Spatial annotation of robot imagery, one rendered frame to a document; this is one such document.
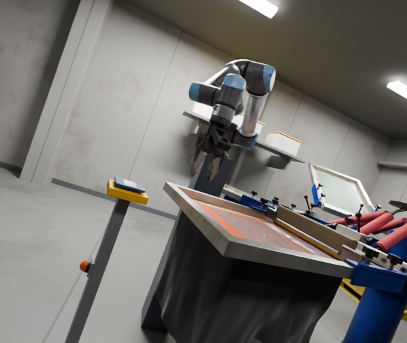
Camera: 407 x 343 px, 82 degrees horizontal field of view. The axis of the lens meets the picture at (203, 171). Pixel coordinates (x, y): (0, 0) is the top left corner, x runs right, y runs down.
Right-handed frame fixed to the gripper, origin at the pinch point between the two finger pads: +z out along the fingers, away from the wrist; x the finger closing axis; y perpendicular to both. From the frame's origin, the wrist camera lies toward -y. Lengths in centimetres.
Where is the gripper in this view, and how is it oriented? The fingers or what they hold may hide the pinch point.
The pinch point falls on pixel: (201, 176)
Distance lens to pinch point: 78.2
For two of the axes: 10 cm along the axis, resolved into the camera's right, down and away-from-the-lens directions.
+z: -3.5, 9.3, 0.5
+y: -3.8, -1.9, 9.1
